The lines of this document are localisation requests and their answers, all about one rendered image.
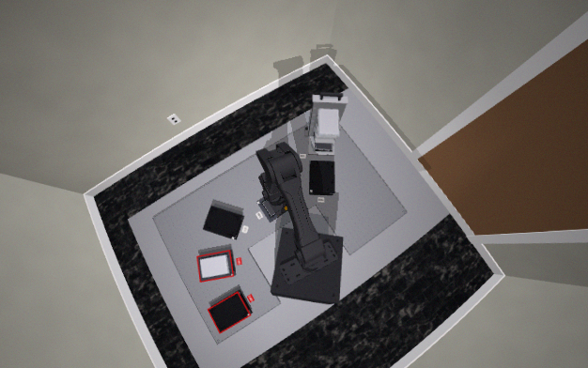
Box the dark grey shelf rack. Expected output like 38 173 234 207
308 102 347 156

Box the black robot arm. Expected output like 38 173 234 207
256 142 338 285

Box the white microplate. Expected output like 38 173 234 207
200 254 229 278

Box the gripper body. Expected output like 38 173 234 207
268 200 286 216

